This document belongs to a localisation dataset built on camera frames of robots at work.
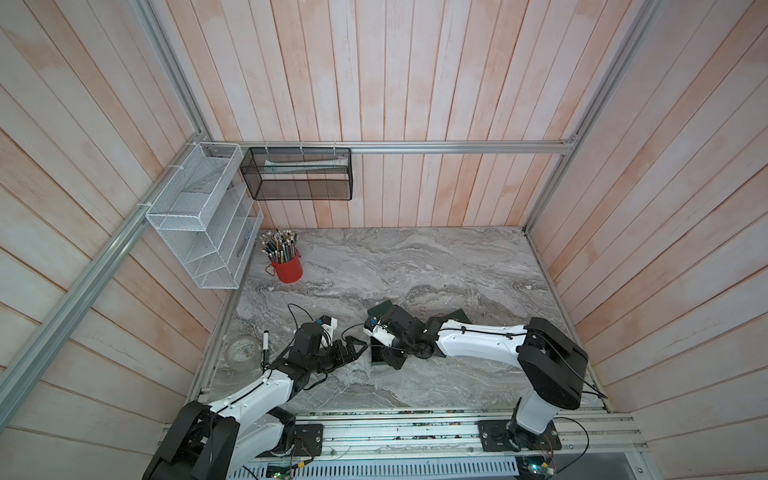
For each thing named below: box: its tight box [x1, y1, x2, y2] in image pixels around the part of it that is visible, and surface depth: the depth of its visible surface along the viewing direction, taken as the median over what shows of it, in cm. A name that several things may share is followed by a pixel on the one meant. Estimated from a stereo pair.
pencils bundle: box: [259, 228, 299, 264], surface depth 95 cm
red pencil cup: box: [265, 250, 303, 283], surface depth 106 cm
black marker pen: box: [263, 330, 270, 366], surface depth 91 cm
